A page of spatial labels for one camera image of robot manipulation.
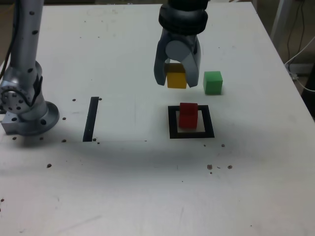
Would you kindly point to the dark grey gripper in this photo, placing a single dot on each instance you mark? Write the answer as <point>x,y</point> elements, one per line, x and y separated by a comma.
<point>182,37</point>

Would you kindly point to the yellow cube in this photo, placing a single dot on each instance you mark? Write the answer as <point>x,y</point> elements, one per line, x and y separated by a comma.
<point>176,79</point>

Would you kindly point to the green cube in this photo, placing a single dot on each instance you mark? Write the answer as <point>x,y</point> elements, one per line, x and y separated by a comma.
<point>212,83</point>

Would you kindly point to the red cube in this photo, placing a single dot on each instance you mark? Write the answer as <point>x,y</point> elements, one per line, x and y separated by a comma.
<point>188,119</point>

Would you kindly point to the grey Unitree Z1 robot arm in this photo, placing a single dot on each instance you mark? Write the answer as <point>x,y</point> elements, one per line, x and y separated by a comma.
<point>27,37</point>

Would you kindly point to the black tape square outline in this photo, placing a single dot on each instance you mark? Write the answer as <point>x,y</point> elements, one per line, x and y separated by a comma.
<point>172,123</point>

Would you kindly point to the black tape strip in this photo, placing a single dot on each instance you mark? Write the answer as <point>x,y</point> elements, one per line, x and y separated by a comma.
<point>91,118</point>

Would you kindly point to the white metal post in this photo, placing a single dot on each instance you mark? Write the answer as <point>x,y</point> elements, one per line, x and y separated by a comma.
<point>279,19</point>

